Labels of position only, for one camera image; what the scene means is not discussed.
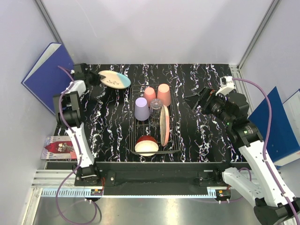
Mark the lilac plastic cup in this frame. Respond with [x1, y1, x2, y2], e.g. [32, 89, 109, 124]
[134, 97, 150, 121]

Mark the red picture book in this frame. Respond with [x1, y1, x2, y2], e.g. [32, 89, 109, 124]
[41, 136, 76, 160]

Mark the red floral bowl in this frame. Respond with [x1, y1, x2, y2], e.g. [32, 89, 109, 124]
[135, 135, 159, 157]

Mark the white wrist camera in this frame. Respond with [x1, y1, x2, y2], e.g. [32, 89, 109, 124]
[216, 76, 235, 96]
[66, 80, 86, 97]

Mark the clear glass cup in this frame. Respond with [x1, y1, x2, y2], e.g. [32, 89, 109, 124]
[150, 98, 163, 119]

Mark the cream and blue plate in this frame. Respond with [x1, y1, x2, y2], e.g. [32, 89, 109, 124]
[98, 70, 131, 89]

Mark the cream and pink plate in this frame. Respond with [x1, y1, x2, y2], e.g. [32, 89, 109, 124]
[160, 105, 170, 146]

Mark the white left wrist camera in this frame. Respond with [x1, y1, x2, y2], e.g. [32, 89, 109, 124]
[66, 80, 86, 97]

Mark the blue binder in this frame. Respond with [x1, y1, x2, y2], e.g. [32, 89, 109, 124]
[22, 42, 74, 114]
[249, 87, 300, 166]

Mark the pink plastic cup right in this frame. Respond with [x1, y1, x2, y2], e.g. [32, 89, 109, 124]
[157, 83, 171, 106]

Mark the black wire dish rack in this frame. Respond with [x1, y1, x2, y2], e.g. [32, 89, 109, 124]
[129, 84, 182, 157]

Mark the blue binder left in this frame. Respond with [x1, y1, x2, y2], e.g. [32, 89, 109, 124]
[22, 42, 74, 114]

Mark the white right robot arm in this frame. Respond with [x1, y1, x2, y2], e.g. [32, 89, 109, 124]
[184, 87, 300, 225]

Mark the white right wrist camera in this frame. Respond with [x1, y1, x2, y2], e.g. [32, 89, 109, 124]
[216, 76, 235, 96]

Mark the pink plastic cup left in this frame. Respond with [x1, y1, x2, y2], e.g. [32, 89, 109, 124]
[143, 87, 156, 103]

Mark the blue binder right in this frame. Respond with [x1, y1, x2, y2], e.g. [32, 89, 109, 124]
[249, 87, 300, 166]

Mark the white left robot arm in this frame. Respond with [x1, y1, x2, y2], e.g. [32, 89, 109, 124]
[53, 63, 102, 186]

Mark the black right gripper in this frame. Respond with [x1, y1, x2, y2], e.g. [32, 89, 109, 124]
[183, 86, 233, 126]

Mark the pink plastic cup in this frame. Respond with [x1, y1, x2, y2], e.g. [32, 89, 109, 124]
[143, 87, 156, 103]
[157, 83, 171, 106]

